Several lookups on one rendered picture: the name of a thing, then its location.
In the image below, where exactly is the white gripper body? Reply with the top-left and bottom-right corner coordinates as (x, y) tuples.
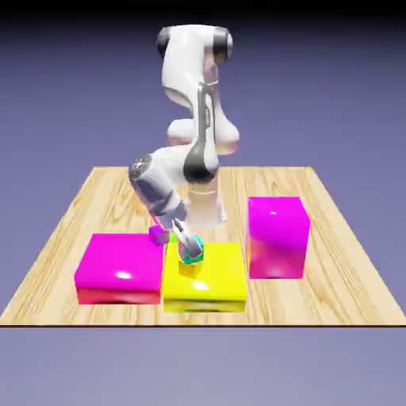
(171, 217), (205, 260)

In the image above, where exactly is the small teal cube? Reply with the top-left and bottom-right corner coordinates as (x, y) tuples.
(178, 235), (205, 266)

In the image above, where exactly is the small yellow cube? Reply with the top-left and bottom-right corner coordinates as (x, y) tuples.
(178, 262), (203, 279)

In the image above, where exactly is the small purple cube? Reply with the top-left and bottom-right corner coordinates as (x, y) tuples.
(148, 224), (171, 247)

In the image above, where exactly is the large yellow box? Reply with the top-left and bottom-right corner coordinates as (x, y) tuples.
(162, 242), (249, 314)

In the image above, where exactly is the large flat magenta box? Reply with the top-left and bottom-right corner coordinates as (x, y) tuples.
(74, 232), (165, 306)

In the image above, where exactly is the large tall magenta box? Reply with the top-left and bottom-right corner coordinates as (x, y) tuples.
(247, 196), (312, 281)

